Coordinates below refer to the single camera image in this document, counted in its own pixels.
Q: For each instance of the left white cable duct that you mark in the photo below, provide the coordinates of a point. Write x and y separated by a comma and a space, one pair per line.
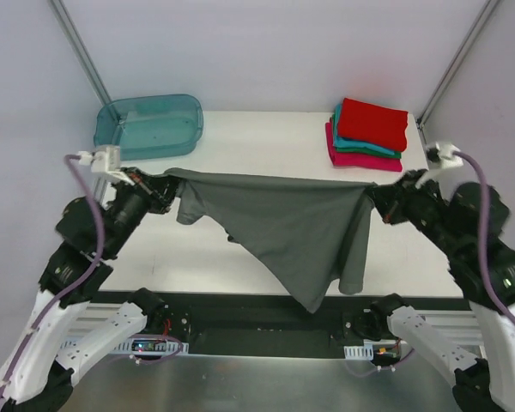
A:
150, 347

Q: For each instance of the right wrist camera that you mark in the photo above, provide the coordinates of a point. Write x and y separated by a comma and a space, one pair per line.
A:
442, 156

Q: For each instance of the teal plastic bin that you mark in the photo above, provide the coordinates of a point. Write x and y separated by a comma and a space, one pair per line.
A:
151, 127

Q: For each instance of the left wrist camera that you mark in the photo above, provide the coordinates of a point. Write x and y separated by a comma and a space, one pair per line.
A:
105, 162

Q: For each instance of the red folded t shirt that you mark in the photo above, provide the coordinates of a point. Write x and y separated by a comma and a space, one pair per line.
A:
378, 125

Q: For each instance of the left aluminium frame post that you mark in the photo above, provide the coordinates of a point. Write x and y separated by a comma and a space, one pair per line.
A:
76, 42

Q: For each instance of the pink folded t shirt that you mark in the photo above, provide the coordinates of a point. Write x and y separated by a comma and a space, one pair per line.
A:
358, 159

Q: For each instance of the right white cable duct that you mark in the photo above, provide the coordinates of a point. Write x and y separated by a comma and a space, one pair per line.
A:
358, 353

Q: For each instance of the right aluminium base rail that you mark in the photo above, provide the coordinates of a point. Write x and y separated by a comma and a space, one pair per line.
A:
460, 327

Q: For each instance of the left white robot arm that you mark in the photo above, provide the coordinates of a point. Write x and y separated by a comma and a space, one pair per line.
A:
41, 373

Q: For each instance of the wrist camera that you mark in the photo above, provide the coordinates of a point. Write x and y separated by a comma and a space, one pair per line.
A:
442, 156
105, 162

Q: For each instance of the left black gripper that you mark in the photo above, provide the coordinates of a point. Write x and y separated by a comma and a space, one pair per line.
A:
155, 191

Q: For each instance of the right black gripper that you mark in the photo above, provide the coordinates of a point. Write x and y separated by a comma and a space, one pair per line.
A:
396, 202

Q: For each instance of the right aluminium frame post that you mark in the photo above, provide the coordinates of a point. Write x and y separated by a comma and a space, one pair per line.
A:
476, 29

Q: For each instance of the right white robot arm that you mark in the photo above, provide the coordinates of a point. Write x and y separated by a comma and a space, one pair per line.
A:
466, 229

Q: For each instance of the grey t shirt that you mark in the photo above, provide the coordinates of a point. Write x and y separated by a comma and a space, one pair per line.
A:
306, 232

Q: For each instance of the aluminium frame post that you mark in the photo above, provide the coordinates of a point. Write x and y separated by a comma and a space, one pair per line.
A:
476, 29
76, 42

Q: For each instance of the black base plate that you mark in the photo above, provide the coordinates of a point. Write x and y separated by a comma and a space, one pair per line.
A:
270, 325

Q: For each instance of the green folded t shirt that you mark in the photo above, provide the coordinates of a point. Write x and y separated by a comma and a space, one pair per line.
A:
393, 155

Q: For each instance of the white cable duct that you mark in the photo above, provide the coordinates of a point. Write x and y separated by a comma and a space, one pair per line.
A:
358, 353
150, 347

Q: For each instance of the teal folded t shirt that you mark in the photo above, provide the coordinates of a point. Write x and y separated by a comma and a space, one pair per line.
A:
346, 144

